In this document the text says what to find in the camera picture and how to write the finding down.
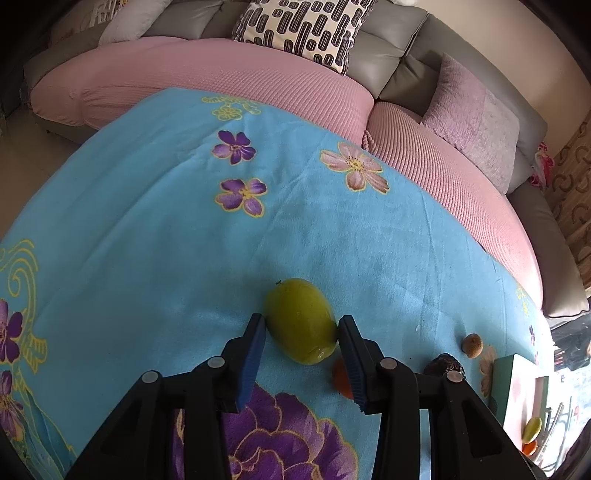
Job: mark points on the grey leather sofa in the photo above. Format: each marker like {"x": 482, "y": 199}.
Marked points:
{"x": 392, "y": 46}

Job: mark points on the pink ribbed sofa cover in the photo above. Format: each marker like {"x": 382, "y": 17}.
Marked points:
{"x": 452, "y": 184}
{"x": 207, "y": 74}

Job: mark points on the pink and grey cushion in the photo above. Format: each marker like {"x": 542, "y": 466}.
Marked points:
{"x": 471, "y": 120}

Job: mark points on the small mandarin orange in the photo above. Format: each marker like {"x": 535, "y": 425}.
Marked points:
{"x": 340, "y": 378}

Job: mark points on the black and white patterned cushion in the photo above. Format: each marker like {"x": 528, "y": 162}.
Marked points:
{"x": 304, "y": 27}

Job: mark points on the wrinkled dark red date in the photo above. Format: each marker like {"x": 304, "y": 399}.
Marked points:
{"x": 441, "y": 363}

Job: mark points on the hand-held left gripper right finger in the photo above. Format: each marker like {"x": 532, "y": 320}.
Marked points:
{"x": 353, "y": 369}

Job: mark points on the large green mango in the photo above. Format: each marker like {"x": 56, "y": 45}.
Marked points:
{"x": 532, "y": 429}

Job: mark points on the small green jujube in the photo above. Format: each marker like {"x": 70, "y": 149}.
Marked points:
{"x": 302, "y": 321}

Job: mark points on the pink floral cloth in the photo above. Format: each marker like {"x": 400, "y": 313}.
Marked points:
{"x": 542, "y": 164}

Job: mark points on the light grey cushion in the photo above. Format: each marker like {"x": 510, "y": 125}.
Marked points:
{"x": 134, "y": 18}

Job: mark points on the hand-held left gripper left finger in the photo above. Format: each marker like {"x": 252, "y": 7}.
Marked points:
{"x": 251, "y": 364}

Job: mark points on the beige patterned curtain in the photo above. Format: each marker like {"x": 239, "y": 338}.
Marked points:
{"x": 572, "y": 198}

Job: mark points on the shallow teal cardboard box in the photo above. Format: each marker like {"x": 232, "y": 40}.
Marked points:
{"x": 517, "y": 397}

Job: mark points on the brown longan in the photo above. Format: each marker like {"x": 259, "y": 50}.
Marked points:
{"x": 473, "y": 345}

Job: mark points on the mandarin orange with stem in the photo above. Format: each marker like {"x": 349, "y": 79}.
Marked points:
{"x": 529, "y": 447}

